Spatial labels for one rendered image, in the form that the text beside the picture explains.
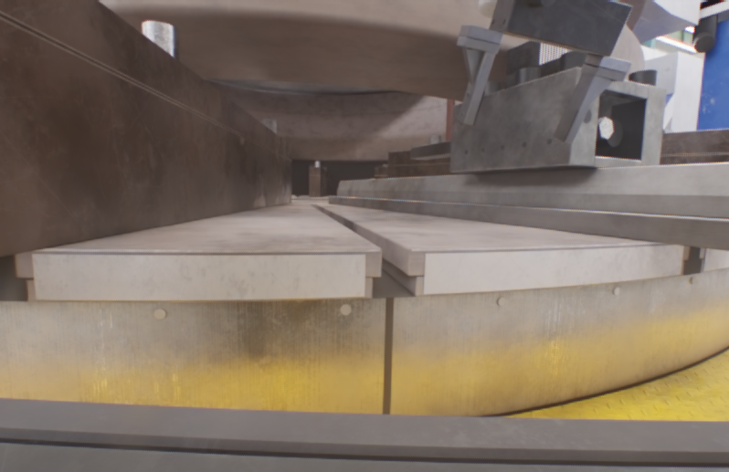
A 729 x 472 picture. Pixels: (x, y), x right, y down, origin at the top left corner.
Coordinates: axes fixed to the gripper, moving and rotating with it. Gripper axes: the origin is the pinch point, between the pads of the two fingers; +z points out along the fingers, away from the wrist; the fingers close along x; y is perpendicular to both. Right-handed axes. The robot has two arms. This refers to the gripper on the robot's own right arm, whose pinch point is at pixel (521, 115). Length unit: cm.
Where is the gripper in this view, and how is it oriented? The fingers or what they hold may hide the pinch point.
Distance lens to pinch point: 51.9
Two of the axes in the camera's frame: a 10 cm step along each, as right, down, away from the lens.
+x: 9.8, 1.2, 1.6
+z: -1.8, 8.5, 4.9
